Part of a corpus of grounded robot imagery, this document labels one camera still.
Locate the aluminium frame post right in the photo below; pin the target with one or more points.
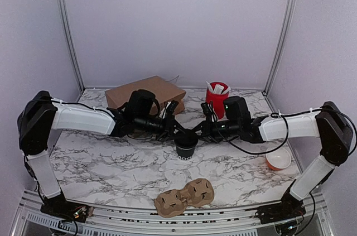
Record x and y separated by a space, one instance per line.
278 54

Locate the brown cardboard cup carrier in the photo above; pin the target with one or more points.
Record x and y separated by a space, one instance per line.
196 193

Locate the orange white bowl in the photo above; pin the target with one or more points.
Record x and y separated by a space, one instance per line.
278 160

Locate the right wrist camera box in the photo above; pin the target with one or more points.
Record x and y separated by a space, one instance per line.
236 108

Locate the black plastic cup lid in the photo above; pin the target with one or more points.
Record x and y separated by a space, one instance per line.
186 140

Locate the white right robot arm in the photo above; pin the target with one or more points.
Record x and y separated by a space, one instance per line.
335 130

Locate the white sugar stick packets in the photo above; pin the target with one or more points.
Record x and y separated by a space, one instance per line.
218 89

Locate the red cylindrical canister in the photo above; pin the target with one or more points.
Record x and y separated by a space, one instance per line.
217 100

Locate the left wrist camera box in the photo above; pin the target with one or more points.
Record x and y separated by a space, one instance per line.
140 104

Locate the aluminium frame post left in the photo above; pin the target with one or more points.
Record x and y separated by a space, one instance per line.
70 44

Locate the brown paper bag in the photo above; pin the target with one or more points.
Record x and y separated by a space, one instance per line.
163 90

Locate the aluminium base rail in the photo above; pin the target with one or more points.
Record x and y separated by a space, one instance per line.
114 220

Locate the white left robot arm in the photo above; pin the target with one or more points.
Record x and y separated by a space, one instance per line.
44 114

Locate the aluminium frame post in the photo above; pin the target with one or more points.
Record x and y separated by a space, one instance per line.
70 44
278 54

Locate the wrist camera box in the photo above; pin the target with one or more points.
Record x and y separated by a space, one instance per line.
236 108
140 104

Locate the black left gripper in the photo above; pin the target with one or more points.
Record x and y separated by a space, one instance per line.
167 128

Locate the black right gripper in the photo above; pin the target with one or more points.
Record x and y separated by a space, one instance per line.
207 129

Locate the black paper coffee cup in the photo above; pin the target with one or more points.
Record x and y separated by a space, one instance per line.
185 152

